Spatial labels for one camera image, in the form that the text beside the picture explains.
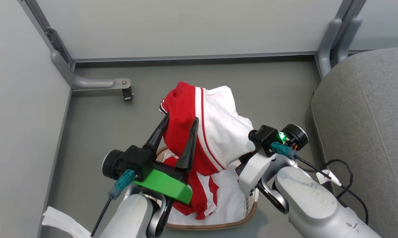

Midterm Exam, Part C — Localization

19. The short grey metal partition foot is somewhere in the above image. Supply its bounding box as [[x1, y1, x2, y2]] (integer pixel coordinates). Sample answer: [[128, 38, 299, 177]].
[[335, 17, 363, 64], [315, 18, 343, 79]]

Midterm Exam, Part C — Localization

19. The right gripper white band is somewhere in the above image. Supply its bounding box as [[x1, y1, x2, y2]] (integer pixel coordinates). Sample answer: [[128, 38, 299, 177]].
[[235, 124, 308, 196]]

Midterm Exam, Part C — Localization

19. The red and white garment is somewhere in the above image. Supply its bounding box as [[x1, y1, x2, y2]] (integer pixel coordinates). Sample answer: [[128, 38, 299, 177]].
[[159, 81, 256, 225]]

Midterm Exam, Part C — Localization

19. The white cloth strip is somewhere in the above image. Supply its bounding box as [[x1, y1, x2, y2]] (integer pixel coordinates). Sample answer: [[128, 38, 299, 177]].
[[42, 206, 93, 238]]

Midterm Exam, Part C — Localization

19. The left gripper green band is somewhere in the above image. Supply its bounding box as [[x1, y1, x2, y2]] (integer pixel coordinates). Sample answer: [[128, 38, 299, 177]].
[[102, 113, 200, 204]]

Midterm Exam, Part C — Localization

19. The woven laundry basket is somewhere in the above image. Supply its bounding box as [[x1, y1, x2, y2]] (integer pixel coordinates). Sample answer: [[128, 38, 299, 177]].
[[146, 145, 259, 231]]

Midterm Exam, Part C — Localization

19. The long grey metal partition foot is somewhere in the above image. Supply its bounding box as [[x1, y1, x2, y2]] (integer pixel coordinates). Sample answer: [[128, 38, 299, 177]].
[[51, 50, 132, 91]]

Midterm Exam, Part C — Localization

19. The white label tag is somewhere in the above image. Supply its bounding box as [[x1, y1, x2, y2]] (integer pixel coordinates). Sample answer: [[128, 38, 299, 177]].
[[316, 169, 342, 186]]

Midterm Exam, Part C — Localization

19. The black cable with teal plug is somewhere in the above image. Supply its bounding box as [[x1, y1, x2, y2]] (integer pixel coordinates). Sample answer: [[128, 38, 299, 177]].
[[91, 169, 135, 238], [271, 142, 369, 225]]

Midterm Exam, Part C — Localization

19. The grey metal partition base rail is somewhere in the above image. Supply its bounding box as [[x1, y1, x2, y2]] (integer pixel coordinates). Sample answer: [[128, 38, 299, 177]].
[[72, 51, 318, 64]]

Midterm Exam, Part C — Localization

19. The grey fabric sofa seat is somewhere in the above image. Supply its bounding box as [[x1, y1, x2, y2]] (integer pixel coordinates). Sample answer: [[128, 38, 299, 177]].
[[311, 46, 398, 238]]

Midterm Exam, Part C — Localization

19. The grey metal partition post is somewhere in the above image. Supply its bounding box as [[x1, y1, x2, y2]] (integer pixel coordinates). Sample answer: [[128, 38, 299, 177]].
[[18, 0, 76, 70]]

